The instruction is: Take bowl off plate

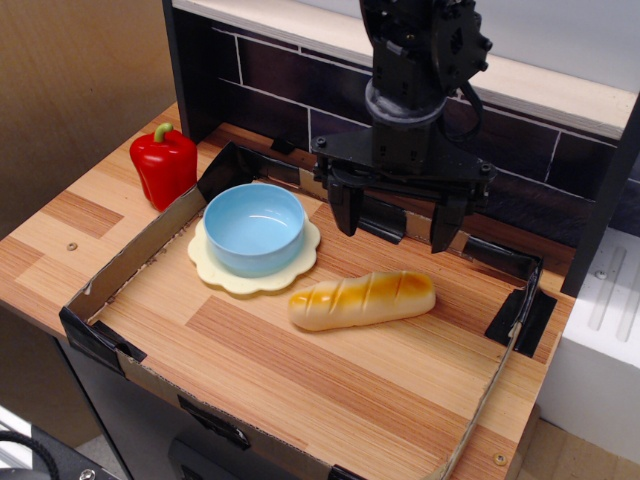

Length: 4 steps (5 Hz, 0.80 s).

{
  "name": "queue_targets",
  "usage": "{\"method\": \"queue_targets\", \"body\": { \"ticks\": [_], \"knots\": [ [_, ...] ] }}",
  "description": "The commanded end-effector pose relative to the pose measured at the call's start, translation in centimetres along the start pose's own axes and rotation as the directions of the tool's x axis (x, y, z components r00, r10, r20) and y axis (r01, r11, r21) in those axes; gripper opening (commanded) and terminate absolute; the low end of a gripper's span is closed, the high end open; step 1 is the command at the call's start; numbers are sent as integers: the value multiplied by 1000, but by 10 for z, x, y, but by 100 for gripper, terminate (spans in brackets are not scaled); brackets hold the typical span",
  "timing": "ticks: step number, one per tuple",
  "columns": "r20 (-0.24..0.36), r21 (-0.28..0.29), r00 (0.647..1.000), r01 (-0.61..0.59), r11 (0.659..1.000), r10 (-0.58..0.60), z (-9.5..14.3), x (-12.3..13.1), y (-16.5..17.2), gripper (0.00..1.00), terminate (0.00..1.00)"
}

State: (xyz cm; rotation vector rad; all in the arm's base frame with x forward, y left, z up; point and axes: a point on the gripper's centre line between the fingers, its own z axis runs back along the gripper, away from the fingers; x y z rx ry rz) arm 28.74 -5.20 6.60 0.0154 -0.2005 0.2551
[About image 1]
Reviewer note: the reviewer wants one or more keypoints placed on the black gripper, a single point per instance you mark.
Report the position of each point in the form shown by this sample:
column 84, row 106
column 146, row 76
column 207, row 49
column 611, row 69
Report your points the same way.
column 416, row 163

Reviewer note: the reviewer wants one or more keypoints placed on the light blue bowl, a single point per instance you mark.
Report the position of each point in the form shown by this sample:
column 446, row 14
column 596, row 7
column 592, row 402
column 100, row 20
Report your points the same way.
column 255, row 229

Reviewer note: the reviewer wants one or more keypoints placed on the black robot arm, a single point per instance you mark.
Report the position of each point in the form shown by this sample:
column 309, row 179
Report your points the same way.
column 423, row 53

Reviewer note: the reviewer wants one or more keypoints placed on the cream scalloped plate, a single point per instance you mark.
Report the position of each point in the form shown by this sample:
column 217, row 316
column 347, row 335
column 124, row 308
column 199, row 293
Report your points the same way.
column 212, row 272

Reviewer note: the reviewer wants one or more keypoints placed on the cardboard fence with black tape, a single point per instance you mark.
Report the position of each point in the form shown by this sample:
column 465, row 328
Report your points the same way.
column 193, row 380

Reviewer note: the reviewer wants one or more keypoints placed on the toy bread loaf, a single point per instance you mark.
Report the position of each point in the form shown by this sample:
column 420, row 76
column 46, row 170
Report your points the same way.
column 375, row 298

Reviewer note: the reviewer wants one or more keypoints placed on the red toy bell pepper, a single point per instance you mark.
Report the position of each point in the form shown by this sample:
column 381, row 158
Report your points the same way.
column 166, row 162

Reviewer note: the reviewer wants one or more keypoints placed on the white appliance block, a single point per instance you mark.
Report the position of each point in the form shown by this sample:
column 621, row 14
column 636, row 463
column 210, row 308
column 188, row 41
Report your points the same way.
column 592, row 387

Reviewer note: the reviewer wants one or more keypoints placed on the black equipment base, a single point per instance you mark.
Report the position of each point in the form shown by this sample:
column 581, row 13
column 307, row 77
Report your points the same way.
column 31, row 453

